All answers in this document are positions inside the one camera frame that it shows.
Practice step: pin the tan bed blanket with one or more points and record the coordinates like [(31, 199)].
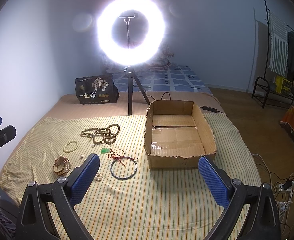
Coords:
[(68, 107)]

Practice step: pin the white power strip with cables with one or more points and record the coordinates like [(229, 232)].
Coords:
[(283, 192)]

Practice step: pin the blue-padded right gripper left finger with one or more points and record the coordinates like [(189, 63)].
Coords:
[(34, 218)]

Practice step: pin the yellow bag on rack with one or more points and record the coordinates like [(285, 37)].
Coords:
[(283, 86)]

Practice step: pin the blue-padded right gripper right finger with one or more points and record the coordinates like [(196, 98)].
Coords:
[(262, 220)]

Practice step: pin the black clothes rack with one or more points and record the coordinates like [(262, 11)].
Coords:
[(263, 84)]

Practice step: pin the phone holder clamp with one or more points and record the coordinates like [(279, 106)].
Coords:
[(127, 20)]

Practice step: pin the bright ring light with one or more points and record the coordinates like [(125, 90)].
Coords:
[(146, 31)]

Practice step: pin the white striped hanging towel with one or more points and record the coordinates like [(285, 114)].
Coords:
[(278, 50)]

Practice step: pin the dark thin bangle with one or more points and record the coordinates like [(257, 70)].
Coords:
[(118, 159)]

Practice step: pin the black tripod stand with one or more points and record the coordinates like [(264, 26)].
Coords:
[(131, 76)]

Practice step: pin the black snack bag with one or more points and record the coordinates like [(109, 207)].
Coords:
[(96, 89)]

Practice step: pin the blue patterned bedsheet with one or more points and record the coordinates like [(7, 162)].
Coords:
[(176, 78)]

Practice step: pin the open cardboard box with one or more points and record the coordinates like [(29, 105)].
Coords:
[(177, 135)]

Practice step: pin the striped yellow cloth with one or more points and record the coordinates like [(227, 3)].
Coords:
[(154, 204)]

